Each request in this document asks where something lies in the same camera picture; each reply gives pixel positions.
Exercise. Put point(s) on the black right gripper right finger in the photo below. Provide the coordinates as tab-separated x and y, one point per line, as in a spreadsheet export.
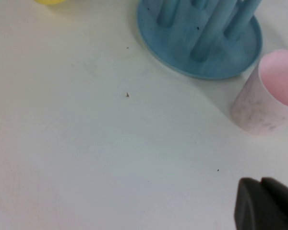
285	203

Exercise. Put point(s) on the pink plastic cup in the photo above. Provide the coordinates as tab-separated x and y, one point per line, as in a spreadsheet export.
254	107

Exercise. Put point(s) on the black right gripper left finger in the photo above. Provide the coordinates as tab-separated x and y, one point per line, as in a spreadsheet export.
252	208

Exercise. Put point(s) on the yellow plastic cup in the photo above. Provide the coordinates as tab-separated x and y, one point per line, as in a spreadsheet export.
49	2

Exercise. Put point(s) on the blue cup stand white caps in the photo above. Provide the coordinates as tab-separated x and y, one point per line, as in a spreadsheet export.
177	48

